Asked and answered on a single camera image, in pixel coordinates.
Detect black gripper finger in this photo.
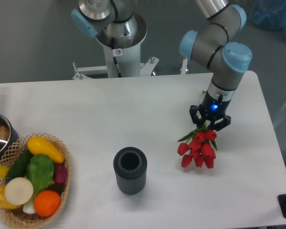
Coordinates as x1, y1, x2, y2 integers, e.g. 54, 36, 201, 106
208, 114, 231, 131
189, 105, 203, 126

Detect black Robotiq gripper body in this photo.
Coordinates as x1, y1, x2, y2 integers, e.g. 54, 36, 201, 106
199, 92, 231, 123

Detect red tulip bouquet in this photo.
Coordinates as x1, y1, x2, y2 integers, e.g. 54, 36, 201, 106
177, 123, 217, 169

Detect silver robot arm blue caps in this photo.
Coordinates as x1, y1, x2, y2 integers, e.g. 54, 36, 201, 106
71, 0, 252, 131

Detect dark grey ribbed vase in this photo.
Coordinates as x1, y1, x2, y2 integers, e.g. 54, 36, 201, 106
113, 147, 147, 195

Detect blue plastic bag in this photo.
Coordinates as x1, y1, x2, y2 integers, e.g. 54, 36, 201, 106
250, 0, 286, 39

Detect purple red onion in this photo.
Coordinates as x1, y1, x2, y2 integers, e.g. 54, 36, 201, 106
53, 164, 68, 184

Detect yellow squash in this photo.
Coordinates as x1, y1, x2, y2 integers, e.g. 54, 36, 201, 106
27, 136, 65, 164

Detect green lettuce leaf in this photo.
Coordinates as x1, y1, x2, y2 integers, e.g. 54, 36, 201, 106
26, 154, 54, 197

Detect orange fruit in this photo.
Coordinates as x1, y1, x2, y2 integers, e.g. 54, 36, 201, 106
34, 190, 60, 217

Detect green cucumber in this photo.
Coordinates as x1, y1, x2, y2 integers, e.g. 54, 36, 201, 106
5, 148, 33, 183

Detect white leek stalk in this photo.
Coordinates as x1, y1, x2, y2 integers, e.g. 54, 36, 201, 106
23, 197, 36, 214

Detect white round onion slice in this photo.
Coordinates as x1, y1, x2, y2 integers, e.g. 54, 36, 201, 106
4, 177, 33, 205

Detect yellow banana tip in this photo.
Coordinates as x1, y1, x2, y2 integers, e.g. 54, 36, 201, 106
0, 163, 9, 180

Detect woven wicker basket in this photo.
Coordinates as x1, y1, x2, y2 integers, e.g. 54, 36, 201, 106
0, 133, 71, 229

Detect yellow bell pepper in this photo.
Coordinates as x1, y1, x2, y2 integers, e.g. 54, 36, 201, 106
0, 185, 21, 209

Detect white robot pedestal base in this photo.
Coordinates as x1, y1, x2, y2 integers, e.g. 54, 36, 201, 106
72, 40, 190, 80

